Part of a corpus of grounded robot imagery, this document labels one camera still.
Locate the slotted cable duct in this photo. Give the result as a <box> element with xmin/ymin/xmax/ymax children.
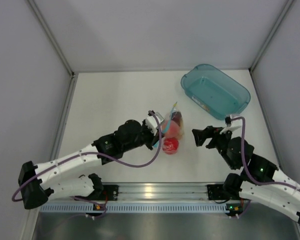
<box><xmin>39</xmin><ymin>202</ymin><xmax>239</xmax><ymax>214</ymax></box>

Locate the aluminium mounting rail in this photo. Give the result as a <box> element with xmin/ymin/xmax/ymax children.
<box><xmin>104</xmin><ymin>182</ymin><xmax>223</xmax><ymax>202</ymax></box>

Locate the pink fake peach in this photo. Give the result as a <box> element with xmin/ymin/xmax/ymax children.
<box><xmin>165</xmin><ymin>120</ymin><xmax>183</xmax><ymax>139</ymax></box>

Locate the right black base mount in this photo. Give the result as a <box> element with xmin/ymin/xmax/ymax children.
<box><xmin>206</xmin><ymin>184</ymin><xmax>230</xmax><ymax>202</ymax></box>

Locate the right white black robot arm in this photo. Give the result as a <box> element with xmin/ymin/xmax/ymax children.
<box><xmin>191</xmin><ymin>126</ymin><xmax>300</xmax><ymax>226</ymax></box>

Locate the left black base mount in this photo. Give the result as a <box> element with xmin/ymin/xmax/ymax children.
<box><xmin>99</xmin><ymin>184</ymin><xmax>119</xmax><ymax>201</ymax></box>

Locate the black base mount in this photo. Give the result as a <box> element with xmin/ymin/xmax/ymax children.
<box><xmin>99</xmin><ymin>184</ymin><xmax>119</xmax><ymax>201</ymax></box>
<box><xmin>206</xmin><ymin>184</ymin><xmax>230</xmax><ymax>202</ymax></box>

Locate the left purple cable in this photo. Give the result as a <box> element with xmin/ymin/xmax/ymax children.
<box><xmin>11</xmin><ymin>111</ymin><xmax>163</xmax><ymax>203</ymax></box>

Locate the teal plastic bin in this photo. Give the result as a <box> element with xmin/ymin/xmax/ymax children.
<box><xmin>180</xmin><ymin>64</ymin><xmax>251</xmax><ymax>120</ymax></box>

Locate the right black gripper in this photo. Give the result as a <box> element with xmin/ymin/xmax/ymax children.
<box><xmin>192</xmin><ymin>125</ymin><xmax>238</xmax><ymax>170</ymax></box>

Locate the clear zip top bag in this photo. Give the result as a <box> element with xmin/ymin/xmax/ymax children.
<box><xmin>161</xmin><ymin>102</ymin><xmax>184</xmax><ymax>155</ymax></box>

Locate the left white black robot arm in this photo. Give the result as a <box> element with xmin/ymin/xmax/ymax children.
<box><xmin>16</xmin><ymin>114</ymin><xmax>164</xmax><ymax>210</ymax></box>

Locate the dark red fake fig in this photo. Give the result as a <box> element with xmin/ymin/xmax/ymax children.
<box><xmin>171</xmin><ymin>111</ymin><xmax>182</xmax><ymax>126</ymax></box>

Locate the red fake tomato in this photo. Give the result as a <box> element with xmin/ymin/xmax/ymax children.
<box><xmin>162</xmin><ymin>137</ymin><xmax>179</xmax><ymax>155</ymax></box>

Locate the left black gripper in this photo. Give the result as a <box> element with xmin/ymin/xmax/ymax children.
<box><xmin>122</xmin><ymin>119</ymin><xmax>164</xmax><ymax>152</ymax></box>

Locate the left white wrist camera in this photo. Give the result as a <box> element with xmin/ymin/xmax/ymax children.
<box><xmin>145</xmin><ymin>110</ymin><xmax>165</xmax><ymax>135</ymax></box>

